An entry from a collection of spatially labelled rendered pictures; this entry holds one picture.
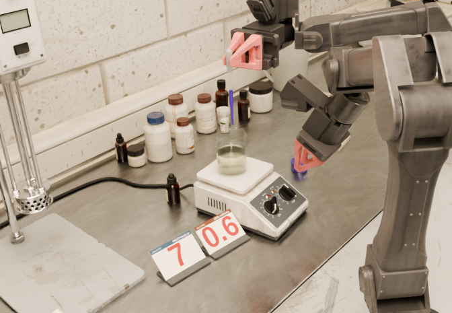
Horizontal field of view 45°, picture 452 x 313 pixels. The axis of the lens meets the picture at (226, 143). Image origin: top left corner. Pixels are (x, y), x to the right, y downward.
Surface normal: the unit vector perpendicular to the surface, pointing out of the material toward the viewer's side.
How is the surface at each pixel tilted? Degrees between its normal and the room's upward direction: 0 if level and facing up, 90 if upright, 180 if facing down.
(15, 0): 90
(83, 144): 90
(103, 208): 0
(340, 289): 0
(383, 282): 94
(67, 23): 90
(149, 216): 0
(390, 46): 42
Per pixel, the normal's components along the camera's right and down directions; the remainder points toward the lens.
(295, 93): -0.58, 0.41
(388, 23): -0.16, 0.42
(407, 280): 0.08, 0.52
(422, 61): 0.06, 0.10
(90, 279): -0.04, -0.88
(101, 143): 0.74, 0.29
